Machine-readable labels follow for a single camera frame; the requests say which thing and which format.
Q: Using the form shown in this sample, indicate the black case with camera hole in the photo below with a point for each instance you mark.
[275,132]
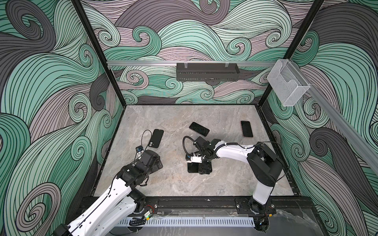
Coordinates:
[192,168]

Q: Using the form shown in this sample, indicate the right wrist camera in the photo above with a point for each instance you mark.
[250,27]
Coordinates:
[194,158]

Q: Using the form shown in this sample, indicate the black case edge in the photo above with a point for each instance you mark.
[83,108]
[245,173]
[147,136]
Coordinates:
[156,138]

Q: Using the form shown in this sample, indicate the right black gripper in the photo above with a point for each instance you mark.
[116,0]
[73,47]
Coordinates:
[206,167]

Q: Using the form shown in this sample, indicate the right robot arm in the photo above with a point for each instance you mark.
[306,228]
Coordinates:
[265,164]

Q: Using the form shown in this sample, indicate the right aluminium rail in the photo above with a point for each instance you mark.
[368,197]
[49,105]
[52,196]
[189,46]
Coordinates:
[347,107]

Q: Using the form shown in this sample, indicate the clear plastic wall holder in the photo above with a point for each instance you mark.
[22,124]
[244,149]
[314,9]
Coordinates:
[288,82]

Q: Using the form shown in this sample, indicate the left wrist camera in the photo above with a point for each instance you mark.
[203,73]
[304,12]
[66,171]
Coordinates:
[139,150]

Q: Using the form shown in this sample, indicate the black wall tray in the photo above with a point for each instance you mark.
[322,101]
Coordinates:
[207,72]

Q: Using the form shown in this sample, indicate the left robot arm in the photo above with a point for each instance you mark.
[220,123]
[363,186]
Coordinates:
[119,201]

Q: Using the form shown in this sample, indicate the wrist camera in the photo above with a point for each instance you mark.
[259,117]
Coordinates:
[139,150]
[194,158]

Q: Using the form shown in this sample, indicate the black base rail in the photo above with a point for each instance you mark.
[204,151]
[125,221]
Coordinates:
[239,204]

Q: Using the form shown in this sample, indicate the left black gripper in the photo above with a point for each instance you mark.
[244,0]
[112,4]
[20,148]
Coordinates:
[156,166]

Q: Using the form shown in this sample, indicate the white slotted cable duct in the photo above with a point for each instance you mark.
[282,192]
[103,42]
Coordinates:
[199,222]

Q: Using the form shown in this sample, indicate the black phone patterned reflection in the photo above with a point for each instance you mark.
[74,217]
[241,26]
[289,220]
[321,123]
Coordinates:
[199,129]

